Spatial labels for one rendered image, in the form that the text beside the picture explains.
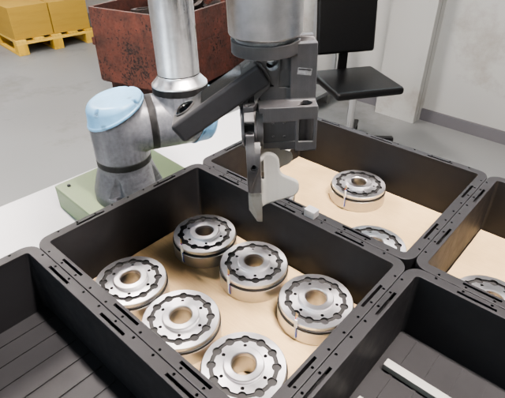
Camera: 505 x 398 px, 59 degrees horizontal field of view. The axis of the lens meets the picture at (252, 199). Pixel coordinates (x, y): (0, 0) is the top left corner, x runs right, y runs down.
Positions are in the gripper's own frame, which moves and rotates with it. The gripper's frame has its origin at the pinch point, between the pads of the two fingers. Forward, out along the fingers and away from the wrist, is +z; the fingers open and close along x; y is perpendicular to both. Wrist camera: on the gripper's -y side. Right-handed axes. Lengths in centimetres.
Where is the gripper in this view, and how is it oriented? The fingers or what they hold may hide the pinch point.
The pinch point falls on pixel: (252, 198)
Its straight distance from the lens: 57.0
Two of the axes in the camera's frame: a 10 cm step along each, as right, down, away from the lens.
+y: 10.0, -0.5, 0.1
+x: -0.4, -5.8, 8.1
